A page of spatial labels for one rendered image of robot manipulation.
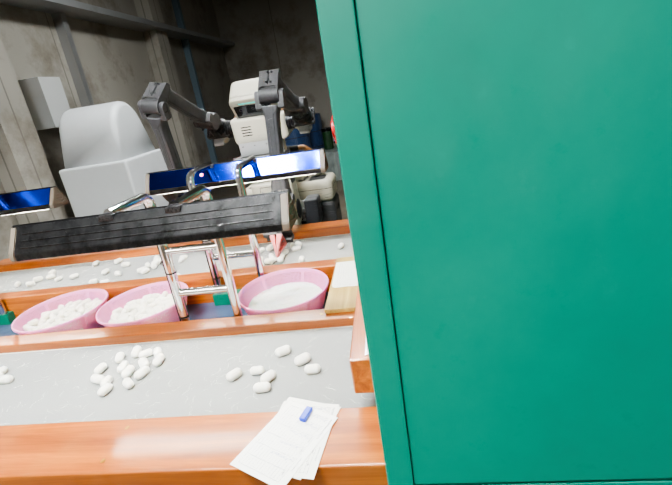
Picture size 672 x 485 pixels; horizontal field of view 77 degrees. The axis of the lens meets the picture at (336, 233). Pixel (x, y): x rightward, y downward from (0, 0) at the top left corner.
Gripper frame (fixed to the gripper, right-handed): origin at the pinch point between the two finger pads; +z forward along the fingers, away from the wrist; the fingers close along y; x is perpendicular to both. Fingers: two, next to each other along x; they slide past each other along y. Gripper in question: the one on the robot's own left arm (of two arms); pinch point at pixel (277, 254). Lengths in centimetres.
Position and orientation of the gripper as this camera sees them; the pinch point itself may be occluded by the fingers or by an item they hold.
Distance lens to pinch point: 152.0
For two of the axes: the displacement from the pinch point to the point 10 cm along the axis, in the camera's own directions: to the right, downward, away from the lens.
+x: 1.9, 5.1, 8.4
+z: 0.1, 8.5, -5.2
